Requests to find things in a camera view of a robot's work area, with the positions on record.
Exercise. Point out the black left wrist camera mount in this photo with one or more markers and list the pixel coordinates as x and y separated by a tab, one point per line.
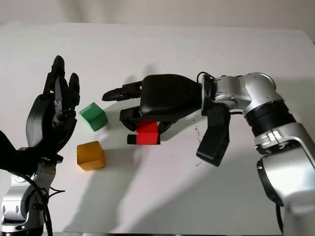
14	157

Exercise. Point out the red block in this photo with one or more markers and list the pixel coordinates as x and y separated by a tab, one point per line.
147	135

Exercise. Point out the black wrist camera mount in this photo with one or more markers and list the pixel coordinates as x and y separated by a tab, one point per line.
14	157
215	140

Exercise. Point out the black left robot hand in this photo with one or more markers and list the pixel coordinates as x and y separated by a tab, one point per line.
44	118

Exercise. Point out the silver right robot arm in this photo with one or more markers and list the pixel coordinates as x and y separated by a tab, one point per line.
283	147

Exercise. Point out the yellow block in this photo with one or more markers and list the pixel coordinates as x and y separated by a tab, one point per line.
89	155

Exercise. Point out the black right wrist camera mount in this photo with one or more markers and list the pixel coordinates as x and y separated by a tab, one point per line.
215	140

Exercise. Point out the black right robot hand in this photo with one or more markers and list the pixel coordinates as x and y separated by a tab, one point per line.
167	96

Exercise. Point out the green block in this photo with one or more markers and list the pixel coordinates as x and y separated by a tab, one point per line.
94	116

